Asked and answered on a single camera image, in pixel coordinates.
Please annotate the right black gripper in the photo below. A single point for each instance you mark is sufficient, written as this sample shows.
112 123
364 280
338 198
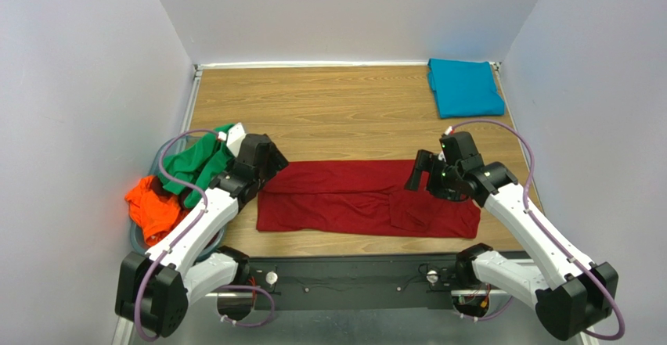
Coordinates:
430 167

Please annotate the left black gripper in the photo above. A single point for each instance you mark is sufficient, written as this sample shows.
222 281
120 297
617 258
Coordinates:
264 156

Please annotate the dark red t shirt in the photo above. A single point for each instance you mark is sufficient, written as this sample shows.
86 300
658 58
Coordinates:
361 197

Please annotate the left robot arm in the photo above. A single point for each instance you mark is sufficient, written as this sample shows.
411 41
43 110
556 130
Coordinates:
156 288

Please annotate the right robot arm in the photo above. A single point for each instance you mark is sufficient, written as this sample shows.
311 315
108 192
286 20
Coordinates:
568 291

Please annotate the green t shirt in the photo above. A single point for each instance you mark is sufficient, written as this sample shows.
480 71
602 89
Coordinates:
197 165

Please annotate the folded blue t shirt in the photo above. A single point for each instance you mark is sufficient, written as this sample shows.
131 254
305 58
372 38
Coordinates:
464 89

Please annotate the orange t shirt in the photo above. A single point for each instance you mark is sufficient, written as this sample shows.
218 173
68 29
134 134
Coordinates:
156 211

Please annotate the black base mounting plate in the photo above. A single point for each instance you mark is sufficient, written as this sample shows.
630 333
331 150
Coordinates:
389 281

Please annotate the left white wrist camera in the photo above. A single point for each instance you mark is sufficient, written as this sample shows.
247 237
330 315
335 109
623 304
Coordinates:
233 138

